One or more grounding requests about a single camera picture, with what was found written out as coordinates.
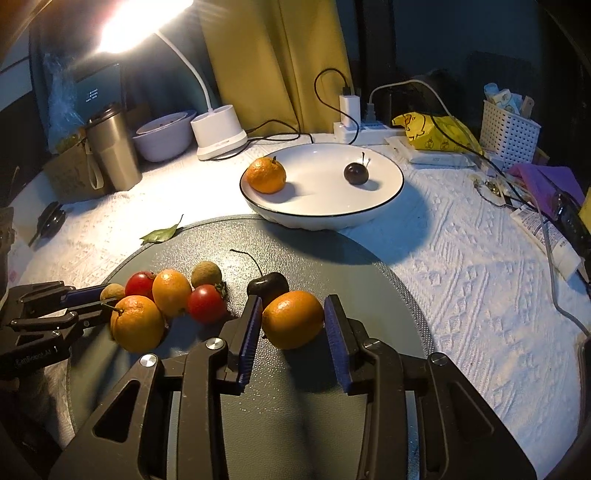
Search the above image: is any black power adapter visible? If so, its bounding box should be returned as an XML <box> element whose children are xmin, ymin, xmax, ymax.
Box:
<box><xmin>388</xmin><ymin>88</ymin><xmax>409</xmax><ymax>123</ymax></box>

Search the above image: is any blue plastic bag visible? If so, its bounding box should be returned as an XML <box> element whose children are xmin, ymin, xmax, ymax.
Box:
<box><xmin>46</xmin><ymin>55</ymin><xmax>88</xmax><ymax>153</ymax></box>

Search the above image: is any dark plum with stem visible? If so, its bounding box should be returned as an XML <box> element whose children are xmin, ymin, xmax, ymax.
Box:
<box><xmin>230</xmin><ymin>249</ymin><xmax>290</xmax><ymax>298</ymax></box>

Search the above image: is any thin black cable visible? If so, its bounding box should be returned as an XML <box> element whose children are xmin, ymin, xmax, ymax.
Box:
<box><xmin>242</xmin><ymin>68</ymin><xmax>354</xmax><ymax>141</ymax></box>

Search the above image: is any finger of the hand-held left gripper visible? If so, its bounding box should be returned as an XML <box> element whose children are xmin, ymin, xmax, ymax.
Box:
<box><xmin>9</xmin><ymin>281</ymin><xmax>112</xmax><ymax>315</ymax></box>
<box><xmin>9</xmin><ymin>304</ymin><xmax>122</xmax><ymax>333</ymax></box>

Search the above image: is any pale lilac bowl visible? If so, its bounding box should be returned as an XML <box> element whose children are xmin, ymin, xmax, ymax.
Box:
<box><xmin>133</xmin><ymin>111</ymin><xmax>198</xmax><ymax>162</ymax></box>

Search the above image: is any purple cloth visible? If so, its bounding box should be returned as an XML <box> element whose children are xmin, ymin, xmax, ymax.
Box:
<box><xmin>508</xmin><ymin>164</ymin><xmax>585</xmax><ymax>220</ymax></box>

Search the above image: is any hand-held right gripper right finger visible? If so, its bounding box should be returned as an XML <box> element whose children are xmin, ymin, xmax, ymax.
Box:
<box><xmin>324</xmin><ymin>294</ymin><xmax>536</xmax><ymax>480</ymax></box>

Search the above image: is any white textured tablecloth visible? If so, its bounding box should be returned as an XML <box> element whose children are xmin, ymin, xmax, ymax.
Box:
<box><xmin>9</xmin><ymin>131</ymin><xmax>591</xmax><ymax>480</ymax></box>

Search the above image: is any red cherry tomato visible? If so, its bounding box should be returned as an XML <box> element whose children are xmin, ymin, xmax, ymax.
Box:
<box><xmin>187</xmin><ymin>282</ymin><xmax>228</xmax><ymax>324</ymax></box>
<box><xmin>124</xmin><ymin>271</ymin><xmax>157</xmax><ymax>301</ymax></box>

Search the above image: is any small brass keychain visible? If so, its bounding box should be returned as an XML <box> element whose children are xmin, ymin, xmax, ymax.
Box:
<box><xmin>472</xmin><ymin>178</ymin><xmax>509</xmax><ymax>204</ymax></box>

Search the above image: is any yellow curtain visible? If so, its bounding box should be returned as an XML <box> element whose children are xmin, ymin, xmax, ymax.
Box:
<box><xmin>198</xmin><ymin>0</ymin><xmax>354</xmax><ymax>134</ymax></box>

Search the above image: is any white wet wipes pack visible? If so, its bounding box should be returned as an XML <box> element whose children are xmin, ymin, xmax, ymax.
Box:
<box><xmin>384</xmin><ymin>136</ymin><xmax>476</xmax><ymax>167</ymax></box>

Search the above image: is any small printed packet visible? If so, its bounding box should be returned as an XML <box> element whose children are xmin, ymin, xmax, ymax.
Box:
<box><xmin>484</xmin><ymin>82</ymin><xmax>520</xmax><ymax>114</ymax></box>

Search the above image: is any brown cardboard box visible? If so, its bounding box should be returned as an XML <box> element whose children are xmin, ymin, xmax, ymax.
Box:
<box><xmin>44</xmin><ymin>134</ymin><xmax>112</xmax><ymax>204</ymax></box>

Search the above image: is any yellow duck print packet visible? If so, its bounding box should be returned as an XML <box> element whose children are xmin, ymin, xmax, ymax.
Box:
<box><xmin>392</xmin><ymin>112</ymin><xmax>485</xmax><ymax>155</ymax></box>

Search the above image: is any steel tumbler with strap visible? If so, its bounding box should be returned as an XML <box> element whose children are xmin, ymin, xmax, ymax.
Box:
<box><xmin>84</xmin><ymin>104</ymin><xmax>143</xmax><ymax>191</ymax></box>

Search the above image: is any round grey mat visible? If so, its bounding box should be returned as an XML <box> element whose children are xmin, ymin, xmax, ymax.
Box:
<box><xmin>65</xmin><ymin>215</ymin><xmax>435</xmax><ymax>480</ymax></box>

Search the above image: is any white cable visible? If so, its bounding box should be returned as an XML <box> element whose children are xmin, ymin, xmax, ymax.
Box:
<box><xmin>367</xmin><ymin>79</ymin><xmax>453</xmax><ymax>121</ymax></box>

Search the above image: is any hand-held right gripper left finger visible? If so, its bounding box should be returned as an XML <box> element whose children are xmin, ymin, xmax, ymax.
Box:
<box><xmin>51</xmin><ymin>294</ymin><xmax>264</xmax><ymax>480</ymax></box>

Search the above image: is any small black round object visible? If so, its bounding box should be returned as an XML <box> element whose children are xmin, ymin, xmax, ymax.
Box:
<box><xmin>28</xmin><ymin>202</ymin><xmax>68</xmax><ymax>247</ymax></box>

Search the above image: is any green leaf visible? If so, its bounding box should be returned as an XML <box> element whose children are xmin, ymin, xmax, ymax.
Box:
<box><xmin>140</xmin><ymin>215</ymin><xmax>184</xmax><ymax>244</ymax></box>

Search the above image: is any white desk lamp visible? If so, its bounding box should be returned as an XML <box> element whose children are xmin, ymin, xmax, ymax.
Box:
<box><xmin>95</xmin><ymin>0</ymin><xmax>250</xmax><ymax>161</ymax></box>

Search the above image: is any white power strip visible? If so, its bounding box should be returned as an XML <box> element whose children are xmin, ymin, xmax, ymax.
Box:
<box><xmin>333</xmin><ymin>121</ymin><xmax>407</xmax><ymax>145</ymax></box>

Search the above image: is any small orange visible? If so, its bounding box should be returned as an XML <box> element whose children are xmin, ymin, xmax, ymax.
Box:
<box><xmin>152</xmin><ymin>270</ymin><xmax>193</xmax><ymax>318</ymax></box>

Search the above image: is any white tube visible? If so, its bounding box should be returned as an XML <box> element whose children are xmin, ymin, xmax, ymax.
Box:
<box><xmin>510</xmin><ymin>205</ymin><xmax>581</xmax><ymax>281</ymax></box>

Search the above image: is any grey cable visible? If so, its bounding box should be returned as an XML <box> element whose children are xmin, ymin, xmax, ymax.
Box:
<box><xmin>536</xmin><ymin>205</ymin><xmax>591</xmax><ymax>335</ymax></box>

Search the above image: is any white plate with black rim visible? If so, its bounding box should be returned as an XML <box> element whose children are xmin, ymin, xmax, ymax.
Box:
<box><xmin>239</xmin><ymin>143</ymin><xmax>404</xmax><ymax>230</ymax></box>

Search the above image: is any dark screen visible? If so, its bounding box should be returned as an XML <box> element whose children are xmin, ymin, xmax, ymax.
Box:
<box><xmin>74</xmin><ymin>62</ymin><xmax>123</xmax><ymax>125</ymax></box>

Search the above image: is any orange with green stem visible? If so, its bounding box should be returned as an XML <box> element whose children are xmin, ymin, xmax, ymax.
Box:
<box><xmin>246</xmin><ymin>156</ymin><xmax>287</xmax><ymax>195</ymax></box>

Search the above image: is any white charger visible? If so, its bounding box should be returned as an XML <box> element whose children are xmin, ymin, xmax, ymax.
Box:
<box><xmin>339</xmin><ymin>95</ymin><xmax>360</xmax><ymax>127</ymax></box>

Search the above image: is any dark cherry with stem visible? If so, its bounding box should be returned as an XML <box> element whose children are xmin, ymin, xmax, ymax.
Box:
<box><xmin>344</xmin><ymin>152</ymin><xmax>370</xmax><ymax>186</ymax></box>

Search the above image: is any white perforated basket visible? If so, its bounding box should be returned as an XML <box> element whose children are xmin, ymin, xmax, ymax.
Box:
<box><xmin>479</xmin><ymin>99</ymin><xmax>542</xmax><ymax>160</ymax></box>

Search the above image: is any smooth orange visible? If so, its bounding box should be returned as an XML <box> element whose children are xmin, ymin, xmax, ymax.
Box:
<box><xmin>262</xmin><ymin>291</ymin><xmax>325</xmax><ymax>350</ymax></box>

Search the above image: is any large orange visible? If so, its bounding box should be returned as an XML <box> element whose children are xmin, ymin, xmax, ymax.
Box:
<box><xmin>102</xmin><ymin>295</ymin><xmax>166</xmax><ymax>353</ymax></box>

